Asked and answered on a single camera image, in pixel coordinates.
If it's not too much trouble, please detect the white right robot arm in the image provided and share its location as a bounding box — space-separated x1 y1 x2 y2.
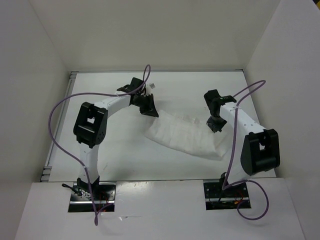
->
204 89 280 197

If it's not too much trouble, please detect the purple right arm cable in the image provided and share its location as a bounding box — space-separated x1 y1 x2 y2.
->
221 80 270 221

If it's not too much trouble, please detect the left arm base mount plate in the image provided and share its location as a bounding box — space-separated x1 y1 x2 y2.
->
68 181 117 213

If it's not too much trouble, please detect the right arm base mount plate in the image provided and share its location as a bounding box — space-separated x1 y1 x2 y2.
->
203 180 251 211

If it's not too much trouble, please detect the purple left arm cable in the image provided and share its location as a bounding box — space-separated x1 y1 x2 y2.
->
47 64 151 226

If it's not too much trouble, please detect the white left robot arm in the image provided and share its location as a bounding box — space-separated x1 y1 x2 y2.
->
73 77 159 200

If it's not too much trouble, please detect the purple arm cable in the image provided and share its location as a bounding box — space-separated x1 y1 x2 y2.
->
221 80 270 221
47 64 151 226

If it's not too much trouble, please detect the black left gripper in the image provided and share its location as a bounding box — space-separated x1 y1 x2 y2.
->
132 93 158 118

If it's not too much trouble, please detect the white pleated skirt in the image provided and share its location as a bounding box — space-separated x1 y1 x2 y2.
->
144 110 232 161

